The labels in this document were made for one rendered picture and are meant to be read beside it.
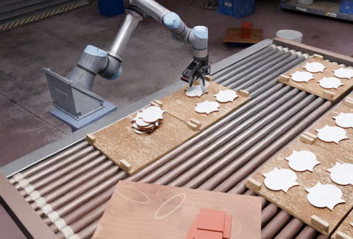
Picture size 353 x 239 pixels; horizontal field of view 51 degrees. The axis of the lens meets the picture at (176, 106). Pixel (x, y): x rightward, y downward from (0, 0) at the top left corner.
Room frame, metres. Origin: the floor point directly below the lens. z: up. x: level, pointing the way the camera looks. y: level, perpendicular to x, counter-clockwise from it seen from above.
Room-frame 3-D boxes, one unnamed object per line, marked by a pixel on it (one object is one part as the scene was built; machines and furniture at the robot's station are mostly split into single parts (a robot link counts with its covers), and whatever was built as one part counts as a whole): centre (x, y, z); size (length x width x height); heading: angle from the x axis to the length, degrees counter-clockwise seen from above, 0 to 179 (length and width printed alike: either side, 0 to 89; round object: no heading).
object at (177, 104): (1.70, -0.14, 0.93); 0.41 x 0.35 x 0.02; 134
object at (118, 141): (1.41, 0.16, 0.93); 0.41 x 0.35 x 0.02; 132
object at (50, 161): (1.81, -0.01, 0.90); 1.95 x 0.05 x 0.05; 133
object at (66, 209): (1.59, -0.21, 0.90); 1.95 x 0.05 x 0.05; 133
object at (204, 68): (1.81, -0.14, 1.09); 0.09 x 0.08 x 0.12; 134
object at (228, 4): (6.03, -1.04, 0.19); 0.50 x 0.41 x 0.37; 41
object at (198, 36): (1.81, -0.13, 1.25); 0.09 x 0.08 x 0.11; 55
